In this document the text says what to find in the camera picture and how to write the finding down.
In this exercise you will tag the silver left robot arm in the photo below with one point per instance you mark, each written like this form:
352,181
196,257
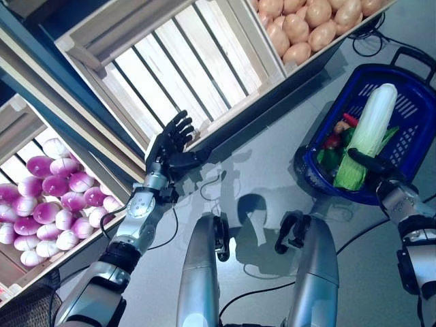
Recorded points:
139,207

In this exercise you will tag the silver left robot leg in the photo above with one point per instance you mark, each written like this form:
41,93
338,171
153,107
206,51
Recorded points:
197,272

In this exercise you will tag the purple white turnip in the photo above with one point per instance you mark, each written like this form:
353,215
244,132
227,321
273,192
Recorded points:
25,242
7,213
111,203
25,206
64,167
46,213
95,196
81,227
39,166
64,219
54,185
97,216
47,248
8,192
54,148
25,225
30,185
66,240
49,231
7,233
73,201
32,258
81,181

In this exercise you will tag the small red bell pepper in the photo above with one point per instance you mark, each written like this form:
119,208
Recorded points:
332,141

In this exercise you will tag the black left robot foot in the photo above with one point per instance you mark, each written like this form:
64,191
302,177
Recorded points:
221,235

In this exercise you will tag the small green bell pepper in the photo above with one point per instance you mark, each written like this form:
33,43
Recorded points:
328,158

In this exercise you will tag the black robot foot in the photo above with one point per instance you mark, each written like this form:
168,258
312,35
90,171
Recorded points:
221,235
293,231

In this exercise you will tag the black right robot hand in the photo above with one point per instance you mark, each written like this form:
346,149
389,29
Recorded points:
381,167

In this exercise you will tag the wooden display shelf frame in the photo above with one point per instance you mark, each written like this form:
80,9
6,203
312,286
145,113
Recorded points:
265,112

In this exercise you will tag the wooden slat crate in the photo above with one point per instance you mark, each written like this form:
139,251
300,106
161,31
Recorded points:
190,51
17,129
289,68

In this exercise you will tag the small tan onion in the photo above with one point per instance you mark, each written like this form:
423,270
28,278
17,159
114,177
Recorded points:
340,126

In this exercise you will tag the leafy green cabbage white base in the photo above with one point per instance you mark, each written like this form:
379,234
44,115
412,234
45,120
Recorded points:
391,134

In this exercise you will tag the long white napa cabbage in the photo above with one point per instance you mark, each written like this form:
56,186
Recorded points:
374,116

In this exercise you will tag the black right robot foot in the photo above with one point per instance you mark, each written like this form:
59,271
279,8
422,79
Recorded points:
293,231

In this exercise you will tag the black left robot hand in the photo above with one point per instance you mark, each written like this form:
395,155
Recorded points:
167,146

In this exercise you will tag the dark mesh cover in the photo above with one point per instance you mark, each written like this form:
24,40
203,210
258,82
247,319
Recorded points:
27,303

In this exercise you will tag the small dark green pepper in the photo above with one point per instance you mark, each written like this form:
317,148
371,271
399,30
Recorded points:
347,136

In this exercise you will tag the blue plastic shopping basket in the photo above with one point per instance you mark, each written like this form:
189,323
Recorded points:
361,76

